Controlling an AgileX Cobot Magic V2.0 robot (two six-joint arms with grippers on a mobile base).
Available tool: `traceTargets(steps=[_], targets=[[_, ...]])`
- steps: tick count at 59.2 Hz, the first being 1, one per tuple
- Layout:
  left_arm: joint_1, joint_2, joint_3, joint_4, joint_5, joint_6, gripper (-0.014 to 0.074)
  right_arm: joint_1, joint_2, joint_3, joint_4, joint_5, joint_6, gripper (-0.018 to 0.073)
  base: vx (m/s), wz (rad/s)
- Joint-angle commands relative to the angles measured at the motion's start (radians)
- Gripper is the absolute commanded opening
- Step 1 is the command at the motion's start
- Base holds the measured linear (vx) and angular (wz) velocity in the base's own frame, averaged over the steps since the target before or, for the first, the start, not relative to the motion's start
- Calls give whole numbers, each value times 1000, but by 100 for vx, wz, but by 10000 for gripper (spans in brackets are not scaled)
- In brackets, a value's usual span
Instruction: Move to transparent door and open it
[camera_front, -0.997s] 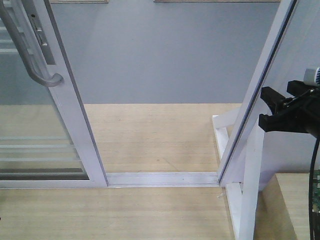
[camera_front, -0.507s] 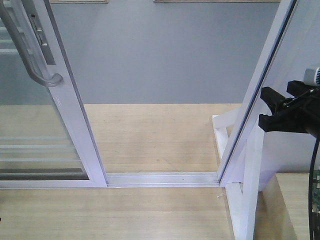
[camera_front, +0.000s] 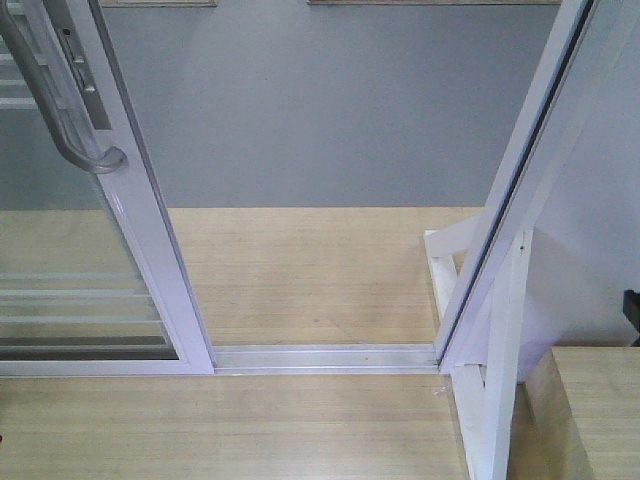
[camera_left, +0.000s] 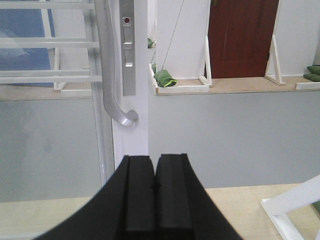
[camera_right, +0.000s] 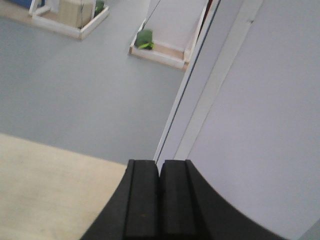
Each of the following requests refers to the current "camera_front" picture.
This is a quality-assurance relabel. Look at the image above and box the white door frame jamb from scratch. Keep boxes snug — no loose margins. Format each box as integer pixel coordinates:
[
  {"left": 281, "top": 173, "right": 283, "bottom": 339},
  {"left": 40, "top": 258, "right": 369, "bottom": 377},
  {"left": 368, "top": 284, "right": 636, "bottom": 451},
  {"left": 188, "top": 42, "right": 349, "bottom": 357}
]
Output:
[{"left": 434, "top": 1, "right": 598, "bottom": 374}]

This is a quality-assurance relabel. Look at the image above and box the white support bracket post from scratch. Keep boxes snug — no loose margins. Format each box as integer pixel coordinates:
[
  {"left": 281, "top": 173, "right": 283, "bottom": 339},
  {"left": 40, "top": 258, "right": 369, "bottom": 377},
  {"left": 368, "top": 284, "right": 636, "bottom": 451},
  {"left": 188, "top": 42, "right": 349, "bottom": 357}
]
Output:
[{"left": 424, "top": 214, "right": 533, "bottom": 479}]

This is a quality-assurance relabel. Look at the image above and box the aluminium door floor track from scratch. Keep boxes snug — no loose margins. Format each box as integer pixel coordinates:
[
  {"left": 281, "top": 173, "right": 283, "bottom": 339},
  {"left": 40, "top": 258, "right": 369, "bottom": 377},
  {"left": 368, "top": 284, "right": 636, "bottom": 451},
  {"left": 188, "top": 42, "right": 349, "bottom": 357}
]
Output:
[{"left": 214, "top": 344, "right": 439, "bottom": 376}]

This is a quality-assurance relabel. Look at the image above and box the white framed sliding glass door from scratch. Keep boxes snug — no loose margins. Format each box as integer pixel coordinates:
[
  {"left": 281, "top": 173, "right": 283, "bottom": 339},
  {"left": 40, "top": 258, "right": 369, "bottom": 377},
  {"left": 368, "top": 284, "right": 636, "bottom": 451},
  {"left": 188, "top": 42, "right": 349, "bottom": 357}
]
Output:
[{"left": 1, "top": 1, "right": 215, "bottom": 377}]

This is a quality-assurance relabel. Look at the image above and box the light wooden box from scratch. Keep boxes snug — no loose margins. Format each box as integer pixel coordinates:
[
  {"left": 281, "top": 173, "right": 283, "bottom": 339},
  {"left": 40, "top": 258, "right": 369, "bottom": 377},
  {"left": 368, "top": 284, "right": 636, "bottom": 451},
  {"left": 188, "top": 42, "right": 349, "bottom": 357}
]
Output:
[{"left": 525, "top": 347, "right": 639, "bottom": 479}]

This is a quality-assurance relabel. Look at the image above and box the black robot part right edge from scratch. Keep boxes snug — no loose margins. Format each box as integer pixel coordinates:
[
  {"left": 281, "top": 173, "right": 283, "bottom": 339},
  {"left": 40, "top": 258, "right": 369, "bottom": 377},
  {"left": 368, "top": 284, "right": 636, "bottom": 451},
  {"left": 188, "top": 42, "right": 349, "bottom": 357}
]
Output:
[{"left": 623, "top": 290, "right": 640, "bottom": 333}]

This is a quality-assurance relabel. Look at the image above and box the silver door handle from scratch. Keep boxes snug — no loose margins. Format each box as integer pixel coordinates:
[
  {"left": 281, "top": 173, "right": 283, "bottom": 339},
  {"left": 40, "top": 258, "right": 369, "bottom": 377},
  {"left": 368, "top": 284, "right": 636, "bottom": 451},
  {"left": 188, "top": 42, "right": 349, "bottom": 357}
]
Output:
[{"left": 1, "top": 1, "right": 126, "bottom": 174}]

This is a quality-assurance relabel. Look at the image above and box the light wooden base platform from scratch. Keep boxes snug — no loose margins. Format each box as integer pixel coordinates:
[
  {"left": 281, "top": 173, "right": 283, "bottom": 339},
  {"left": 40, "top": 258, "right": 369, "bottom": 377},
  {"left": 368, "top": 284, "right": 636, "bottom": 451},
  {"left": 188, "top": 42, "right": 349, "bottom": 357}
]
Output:
[{"left": 1, "top": 207, "right": 474, "bottom": 479}]

